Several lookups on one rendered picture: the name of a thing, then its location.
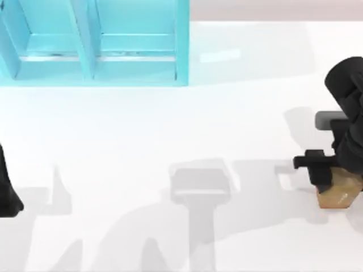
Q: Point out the light blue rack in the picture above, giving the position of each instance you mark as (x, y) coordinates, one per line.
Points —
(136, 42)

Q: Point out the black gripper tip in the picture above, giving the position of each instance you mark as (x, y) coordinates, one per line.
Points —
(7, 195)

